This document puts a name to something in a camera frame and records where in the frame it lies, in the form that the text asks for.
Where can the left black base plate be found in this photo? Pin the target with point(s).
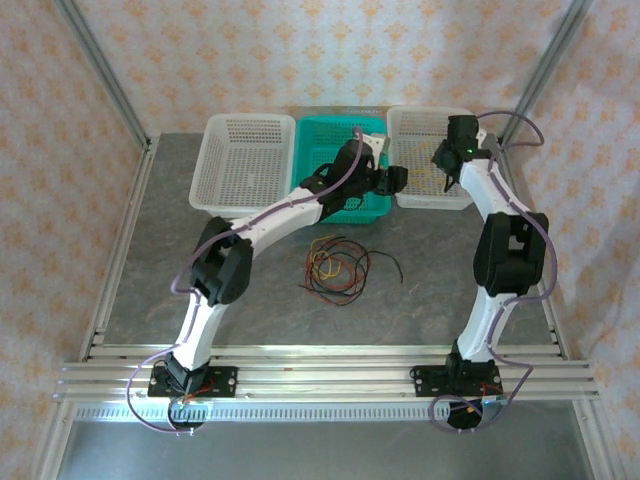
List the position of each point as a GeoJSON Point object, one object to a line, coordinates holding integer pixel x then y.
{"type": "Point", "coordinates": [225, 375]}

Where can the teal plastic mesh basket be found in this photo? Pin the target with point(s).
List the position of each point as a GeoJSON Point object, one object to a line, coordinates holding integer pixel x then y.
{"type": "Point", "coordinates": [320, 145]}

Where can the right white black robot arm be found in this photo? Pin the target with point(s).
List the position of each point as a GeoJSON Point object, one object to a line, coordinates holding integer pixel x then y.
{"type": "Point", "coordinates": [510, 255]}

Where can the aluminium frame leg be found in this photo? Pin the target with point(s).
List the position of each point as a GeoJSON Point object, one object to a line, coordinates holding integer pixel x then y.
{"type": "Point", "coordinates": [595, 445]}
{"type": "Point", "coordinates": [55, 445]}

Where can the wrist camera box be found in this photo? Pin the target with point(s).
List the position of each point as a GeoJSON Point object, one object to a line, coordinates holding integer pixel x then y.
{"type": "Point", "coordinates": [489, 142]}
{"type": "Point", "coordinates": [376, 141]}

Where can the small green circuit board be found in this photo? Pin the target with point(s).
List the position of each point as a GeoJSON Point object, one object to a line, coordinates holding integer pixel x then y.
{"type": "Point", "coordinates": [495, 400]}

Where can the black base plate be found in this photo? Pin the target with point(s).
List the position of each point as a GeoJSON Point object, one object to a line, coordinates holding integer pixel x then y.
{"type": "Point", "coordinates": [425, 380]}
{"type": "Point", "coordinates": [225, 375]}

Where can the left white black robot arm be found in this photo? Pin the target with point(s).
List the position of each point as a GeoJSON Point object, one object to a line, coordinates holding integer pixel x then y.
{"type": "Point", "coordinates": [275, 220]}

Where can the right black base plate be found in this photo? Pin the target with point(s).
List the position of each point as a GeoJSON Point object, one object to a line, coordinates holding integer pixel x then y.
{"type": "Point", "coordinates": [425, 380]}

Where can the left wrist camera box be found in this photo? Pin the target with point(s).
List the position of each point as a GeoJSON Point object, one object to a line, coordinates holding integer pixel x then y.
{"type": "Point", "coordinates": [376, 141]}

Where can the grey metal lower panel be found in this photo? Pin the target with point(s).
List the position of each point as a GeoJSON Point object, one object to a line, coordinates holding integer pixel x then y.
{"type": "Point", "coordinates": [320, 450]}

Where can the aluminium table side rail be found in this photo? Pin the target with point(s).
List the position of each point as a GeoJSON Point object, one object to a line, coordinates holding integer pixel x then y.
{"type": "Point", "coordinates": [550, 320]}
{"type": "Point", "coordinates": [117, 260]}

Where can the aluminium frame post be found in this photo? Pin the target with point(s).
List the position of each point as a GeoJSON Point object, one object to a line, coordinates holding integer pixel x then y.
{"type": "Point", "coordinates": [100, 67]}
{"type": "Point", "coordinates": [547, 67]}

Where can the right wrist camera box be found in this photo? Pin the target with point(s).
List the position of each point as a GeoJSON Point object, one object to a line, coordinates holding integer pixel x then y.
{"type": "Point", "coordinates": [489, 142]}

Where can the aluminium mounting rail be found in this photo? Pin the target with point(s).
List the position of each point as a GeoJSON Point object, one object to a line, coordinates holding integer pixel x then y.
{"type": "Point", "coordinates": [325, 370]}

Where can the white plastic mesh basket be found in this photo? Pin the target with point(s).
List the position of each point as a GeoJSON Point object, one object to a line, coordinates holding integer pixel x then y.
{"type": "Point", "coordinates": [415, 130]}
{"type": "Point", "coordinates": [240, 165]}

